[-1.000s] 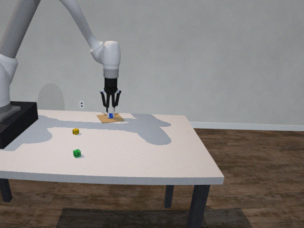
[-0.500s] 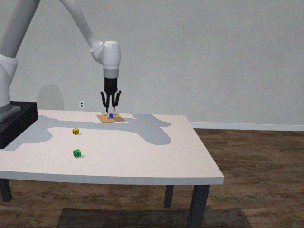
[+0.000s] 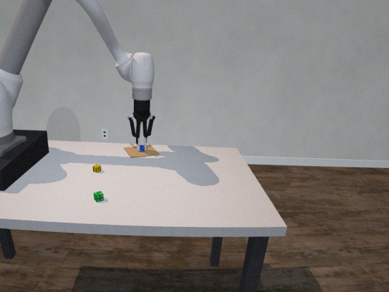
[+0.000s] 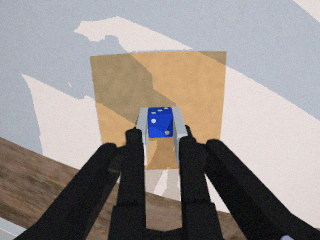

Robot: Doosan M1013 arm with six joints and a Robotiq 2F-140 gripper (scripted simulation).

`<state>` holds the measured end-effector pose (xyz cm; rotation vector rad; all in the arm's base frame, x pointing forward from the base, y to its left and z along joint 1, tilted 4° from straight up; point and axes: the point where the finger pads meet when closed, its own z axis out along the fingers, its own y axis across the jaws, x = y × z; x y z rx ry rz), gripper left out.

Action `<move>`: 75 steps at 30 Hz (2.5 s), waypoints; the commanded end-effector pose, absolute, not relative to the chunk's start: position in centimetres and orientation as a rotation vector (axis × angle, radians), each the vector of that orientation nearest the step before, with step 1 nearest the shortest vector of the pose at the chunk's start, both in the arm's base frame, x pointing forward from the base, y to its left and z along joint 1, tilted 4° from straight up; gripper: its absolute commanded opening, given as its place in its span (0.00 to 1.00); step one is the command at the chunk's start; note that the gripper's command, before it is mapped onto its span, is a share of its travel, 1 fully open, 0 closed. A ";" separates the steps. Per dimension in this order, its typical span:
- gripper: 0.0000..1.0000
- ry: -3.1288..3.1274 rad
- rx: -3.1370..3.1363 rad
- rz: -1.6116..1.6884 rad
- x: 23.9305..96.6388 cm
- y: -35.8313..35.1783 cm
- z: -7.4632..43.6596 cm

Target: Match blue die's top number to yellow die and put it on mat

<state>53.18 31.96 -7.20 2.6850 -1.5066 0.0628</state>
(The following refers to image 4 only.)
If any blue die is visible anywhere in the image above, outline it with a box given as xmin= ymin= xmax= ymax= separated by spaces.
xmin=147 ymin=107 xmax=173 ymax=138

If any tan flat mat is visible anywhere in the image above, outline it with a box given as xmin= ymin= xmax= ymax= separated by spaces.
xmin=90 ymin=51 xmax=227 ymax=170

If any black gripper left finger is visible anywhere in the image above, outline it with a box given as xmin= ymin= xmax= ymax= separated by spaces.
xmin=13 ymin=107 xmax=149 ymax=240

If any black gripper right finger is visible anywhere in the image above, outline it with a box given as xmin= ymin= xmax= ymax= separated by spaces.
xmin=172 ymin=107 xmax=320 ymax=240

